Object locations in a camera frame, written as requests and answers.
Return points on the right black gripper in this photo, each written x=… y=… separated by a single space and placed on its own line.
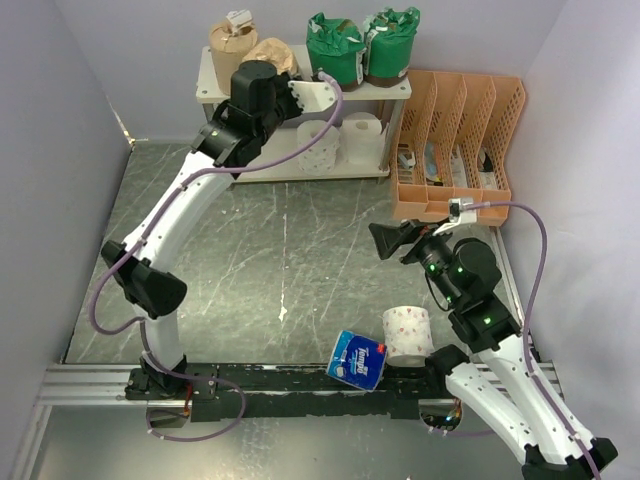
x=389 y=237

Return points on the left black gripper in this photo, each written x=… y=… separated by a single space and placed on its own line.
x=285 y=85

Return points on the brown roll with cartoon print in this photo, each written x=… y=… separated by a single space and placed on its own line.
x=277 y=53

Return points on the floral white roll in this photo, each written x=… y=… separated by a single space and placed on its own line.
x=407 y=336
x=320 y=158

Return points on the green roll with brown end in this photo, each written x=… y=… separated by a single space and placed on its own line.
x=336 y=46

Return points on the plain white paper roll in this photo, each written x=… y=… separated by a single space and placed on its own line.
x=362 y=139

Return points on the brown roll with QR label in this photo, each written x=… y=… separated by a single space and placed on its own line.
x=230 y=41

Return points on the green roll with torn top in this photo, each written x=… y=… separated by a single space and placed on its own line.
x=389 y=38

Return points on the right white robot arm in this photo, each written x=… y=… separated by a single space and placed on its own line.
x=525 y=411

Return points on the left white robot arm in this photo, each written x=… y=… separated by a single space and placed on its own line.
x=261 y=99

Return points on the orange plastic file organizer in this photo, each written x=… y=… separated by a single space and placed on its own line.
x=453 y=141

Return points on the blue Tempo tissue roll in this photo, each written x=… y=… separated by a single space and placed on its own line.
x=357 y=361

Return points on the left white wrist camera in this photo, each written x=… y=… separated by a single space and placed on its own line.
x=314 y=96

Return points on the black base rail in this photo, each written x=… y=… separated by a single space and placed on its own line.
x=290 y=391

